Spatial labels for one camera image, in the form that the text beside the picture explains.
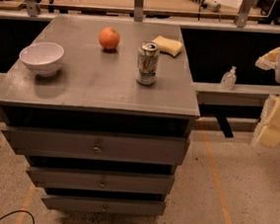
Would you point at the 7up soda can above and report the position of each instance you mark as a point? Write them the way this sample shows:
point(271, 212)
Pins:
point(147, 59)

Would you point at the grey drawer cabinet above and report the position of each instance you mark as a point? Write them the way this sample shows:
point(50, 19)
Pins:
point(98, 91)

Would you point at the top grey drawer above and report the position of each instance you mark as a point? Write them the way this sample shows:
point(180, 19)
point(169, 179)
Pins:
point(63, 143)

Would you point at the grey drawer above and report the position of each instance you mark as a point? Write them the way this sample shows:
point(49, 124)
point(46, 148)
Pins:
point(106, 205)
point(101, 180)
point(63, 143)

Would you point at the yellow sponge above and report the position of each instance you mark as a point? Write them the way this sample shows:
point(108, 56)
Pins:
point(168, 45)

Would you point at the orange fruit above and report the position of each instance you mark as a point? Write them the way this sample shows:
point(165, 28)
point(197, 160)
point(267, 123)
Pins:
point(109, 38)

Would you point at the clear sanitizer bottle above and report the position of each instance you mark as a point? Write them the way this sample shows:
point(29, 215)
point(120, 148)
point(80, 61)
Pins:
point(229, 79)

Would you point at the bottom grey drawer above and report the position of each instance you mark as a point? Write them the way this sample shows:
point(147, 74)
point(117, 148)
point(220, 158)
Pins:
point(106, 205)

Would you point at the middle grey drawer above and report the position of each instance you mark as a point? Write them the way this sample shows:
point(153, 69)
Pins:
point(101, 180)

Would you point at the white bowl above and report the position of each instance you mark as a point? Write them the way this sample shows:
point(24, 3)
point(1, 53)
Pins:
point(43, 58)

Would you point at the wooden workbench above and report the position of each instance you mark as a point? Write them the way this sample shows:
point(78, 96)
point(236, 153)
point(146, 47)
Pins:
point(233, 14)

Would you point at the black ribbed tool handle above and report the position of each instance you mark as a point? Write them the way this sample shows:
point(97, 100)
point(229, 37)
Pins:
point(210, 5)

